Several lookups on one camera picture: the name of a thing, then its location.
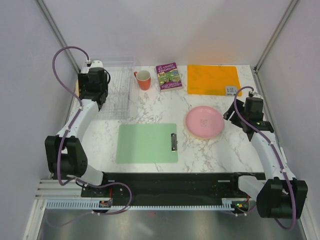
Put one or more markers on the white slotted cable duct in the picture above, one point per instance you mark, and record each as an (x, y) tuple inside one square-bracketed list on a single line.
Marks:
[(110, 204)]

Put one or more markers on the yellow plate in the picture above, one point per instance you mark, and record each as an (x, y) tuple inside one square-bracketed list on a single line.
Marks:
[(203, 132)]

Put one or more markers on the aluminium frame post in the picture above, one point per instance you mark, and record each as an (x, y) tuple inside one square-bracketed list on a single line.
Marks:
[(56, 31), (276, 33)]

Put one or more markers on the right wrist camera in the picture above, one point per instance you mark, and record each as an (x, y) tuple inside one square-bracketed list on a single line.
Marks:
[(254, 94)]

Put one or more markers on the left aluminium frame post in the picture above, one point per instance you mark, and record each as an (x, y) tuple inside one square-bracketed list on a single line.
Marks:
[(56, 31)]

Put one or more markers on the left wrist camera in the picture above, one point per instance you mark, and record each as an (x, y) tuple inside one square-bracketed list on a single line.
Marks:
[(94, 64)]

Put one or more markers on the small white label card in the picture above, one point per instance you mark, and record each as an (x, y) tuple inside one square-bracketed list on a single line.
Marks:
[(231, 90)]

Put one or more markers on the green clipboard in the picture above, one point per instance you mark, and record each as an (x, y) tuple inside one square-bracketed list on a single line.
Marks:
[(147, 144)]

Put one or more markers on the pink plate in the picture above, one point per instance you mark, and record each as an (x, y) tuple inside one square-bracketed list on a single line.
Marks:
[(204, 114)]

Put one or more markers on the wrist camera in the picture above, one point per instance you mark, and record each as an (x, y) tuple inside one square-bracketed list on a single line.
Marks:
[(254, 94), (94, 64)]

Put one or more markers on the white wire dish rack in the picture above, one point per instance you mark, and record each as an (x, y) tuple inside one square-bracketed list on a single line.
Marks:
[(121, 87)]

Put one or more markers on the purple paperback book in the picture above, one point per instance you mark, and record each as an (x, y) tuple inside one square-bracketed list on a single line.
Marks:
[(168, 77)]

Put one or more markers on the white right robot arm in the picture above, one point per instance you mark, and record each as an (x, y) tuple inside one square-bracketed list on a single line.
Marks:
[(281, 195)]

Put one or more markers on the orange mat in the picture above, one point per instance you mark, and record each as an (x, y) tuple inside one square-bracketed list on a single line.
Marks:
[(211, 79)]

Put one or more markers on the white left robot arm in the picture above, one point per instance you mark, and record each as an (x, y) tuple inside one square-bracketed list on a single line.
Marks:
[(65, 154)]

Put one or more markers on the right aluminium frame post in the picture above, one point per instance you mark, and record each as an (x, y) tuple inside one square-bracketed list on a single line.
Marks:
[(276, 33)]

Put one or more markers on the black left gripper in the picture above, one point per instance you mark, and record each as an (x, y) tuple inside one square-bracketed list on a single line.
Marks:
[(83, 80)]

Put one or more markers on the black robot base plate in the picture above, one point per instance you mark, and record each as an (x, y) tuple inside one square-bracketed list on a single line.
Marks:
[(168, 188)]

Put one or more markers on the tan plate in rack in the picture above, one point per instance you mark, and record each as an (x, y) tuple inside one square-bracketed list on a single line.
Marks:
[(77, 89)]

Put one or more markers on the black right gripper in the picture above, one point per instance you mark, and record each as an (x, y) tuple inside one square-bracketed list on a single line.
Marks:
[(227, 114)]

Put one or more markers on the orange mug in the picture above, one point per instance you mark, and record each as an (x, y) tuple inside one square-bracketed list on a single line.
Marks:
[(143, 78)]

